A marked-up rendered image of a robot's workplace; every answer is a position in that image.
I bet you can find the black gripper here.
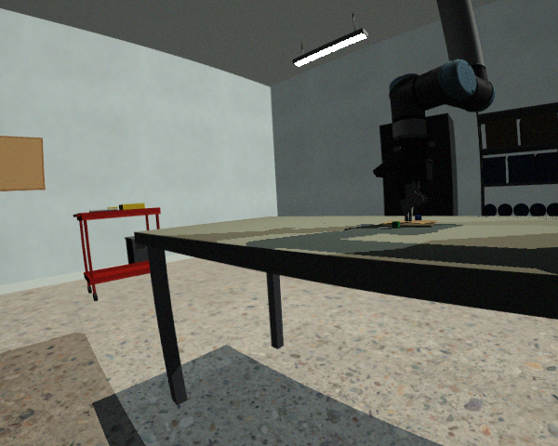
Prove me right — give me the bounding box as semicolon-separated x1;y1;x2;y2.
397;137;434;221

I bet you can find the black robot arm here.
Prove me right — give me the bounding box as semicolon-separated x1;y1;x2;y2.
373;0;495;177

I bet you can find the tan flat mat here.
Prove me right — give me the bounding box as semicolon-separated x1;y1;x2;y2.
377;220;437;227

